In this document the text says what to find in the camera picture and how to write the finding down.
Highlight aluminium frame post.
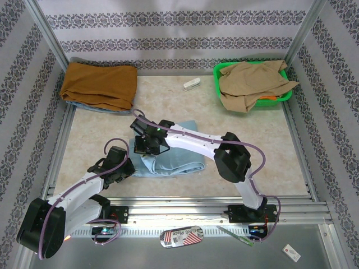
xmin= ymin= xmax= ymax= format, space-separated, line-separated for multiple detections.
xmin=284 ymin=0 xmax=328 ymax=67
xmin=24 ymin=0 xmax=70 ymax=69

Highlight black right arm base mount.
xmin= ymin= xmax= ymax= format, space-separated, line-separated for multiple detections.
xmin=227 ymin=203 xmax=277 ymax=224

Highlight striped flag sticker label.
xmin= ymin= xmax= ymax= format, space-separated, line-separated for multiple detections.
xmin=159 ymin=225 xmax=205 ymax=249

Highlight small white device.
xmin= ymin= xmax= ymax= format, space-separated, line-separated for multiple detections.
xmin=183 ymin=78 xmax=201 ymax=91

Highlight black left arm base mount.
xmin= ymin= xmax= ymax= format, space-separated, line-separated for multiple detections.
xmin=108 ymin=206 xmax=130 ymax=225

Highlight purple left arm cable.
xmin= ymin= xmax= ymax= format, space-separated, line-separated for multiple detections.
xmin=38 ymin=137 xmax=130 ymax=260

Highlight green pen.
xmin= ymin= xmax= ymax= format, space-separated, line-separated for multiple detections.
xmin=216 ymin=225 xmax=254 ymax=247

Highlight brown folded trousers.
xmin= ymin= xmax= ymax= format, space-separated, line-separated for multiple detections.
xmin=59 ymin=61 xmax=138 ymax=112

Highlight green plastic basket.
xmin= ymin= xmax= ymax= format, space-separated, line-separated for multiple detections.
xmin=213 ymin=61 xmax=293 ymax=109

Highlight grey slotted cable duct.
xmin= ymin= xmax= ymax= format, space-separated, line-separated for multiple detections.
xmin=70 ymin=225 xmax=267 ymax=238

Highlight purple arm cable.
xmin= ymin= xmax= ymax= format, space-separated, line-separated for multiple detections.
xmin=131 ymin=109 xmax=282 ymax=243
xmin=38 ymin=137 xmax=130 ymax=260

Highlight small white card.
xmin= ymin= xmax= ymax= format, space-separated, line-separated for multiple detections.
xmin=282 ymin=244 xmax=302 ymax=263

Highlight aluminium mounting rail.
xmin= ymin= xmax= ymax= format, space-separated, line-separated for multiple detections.
xmin=47 ymin=196 xmax=333 ymax=225

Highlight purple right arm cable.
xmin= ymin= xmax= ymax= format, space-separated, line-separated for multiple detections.
xmin=131 ymin=109 xmax=282 ymax=243

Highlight circuit board with green light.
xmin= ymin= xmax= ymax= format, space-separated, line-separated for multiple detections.
xmin=92 ymin=226 xmax=116 ymax=236

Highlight beige trousers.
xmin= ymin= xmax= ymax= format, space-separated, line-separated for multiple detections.
xmin=218 ymin=60 xmax=300 ymax=113

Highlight light blue trousers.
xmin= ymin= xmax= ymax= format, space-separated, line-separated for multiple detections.
xmin=130 ymin=120 xmax=207 ymax=178

